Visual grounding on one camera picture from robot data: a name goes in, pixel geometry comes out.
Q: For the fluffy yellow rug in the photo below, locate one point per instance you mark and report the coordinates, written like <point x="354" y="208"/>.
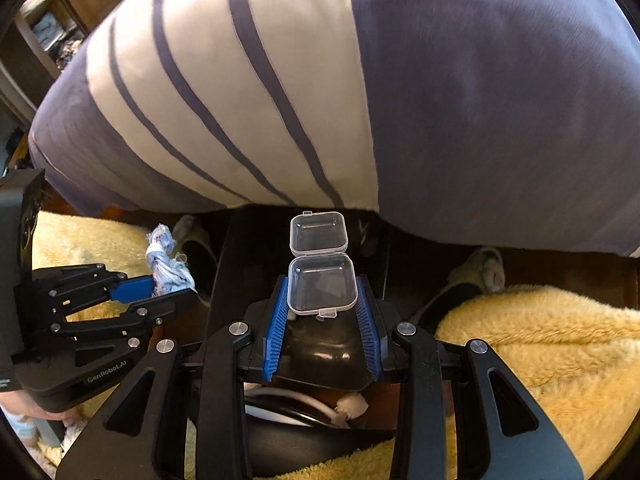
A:
<point x="550" y="345"/>

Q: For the white curved plastic piece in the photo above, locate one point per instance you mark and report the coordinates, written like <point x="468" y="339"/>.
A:
<point x="290" y="400"/>

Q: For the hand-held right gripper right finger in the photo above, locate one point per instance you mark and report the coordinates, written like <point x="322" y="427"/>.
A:
<point x="369" y="335"/>

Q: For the grey slipper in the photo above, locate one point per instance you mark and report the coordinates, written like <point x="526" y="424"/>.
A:
<point x="475" y="280"/>

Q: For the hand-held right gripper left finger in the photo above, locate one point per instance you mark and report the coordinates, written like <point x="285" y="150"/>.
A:
<point x="274" y="332"/>

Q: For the blue white striped duvet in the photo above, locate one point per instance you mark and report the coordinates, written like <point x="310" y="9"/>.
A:
<point x="310" y="85"/>

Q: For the black trash bin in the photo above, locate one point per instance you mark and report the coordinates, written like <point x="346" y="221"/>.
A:
<point x="320" y="355"/>

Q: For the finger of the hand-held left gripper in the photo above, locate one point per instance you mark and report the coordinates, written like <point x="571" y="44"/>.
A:
<point x="150" y="310"/>
<point x="132" y="290"/>

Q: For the dark wooden cabinet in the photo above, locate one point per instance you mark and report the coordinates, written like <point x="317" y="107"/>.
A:
<point x="55" y="20"/>

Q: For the small clear plastic box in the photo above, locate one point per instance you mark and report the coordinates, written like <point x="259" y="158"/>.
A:
<point x="322" y="292"/>

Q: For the white tissue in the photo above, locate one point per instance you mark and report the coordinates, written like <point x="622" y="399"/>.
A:
<point x="351" y="405"/>

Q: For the person's left hand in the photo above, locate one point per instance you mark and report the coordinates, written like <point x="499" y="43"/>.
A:
<point x="30" y="406"/>

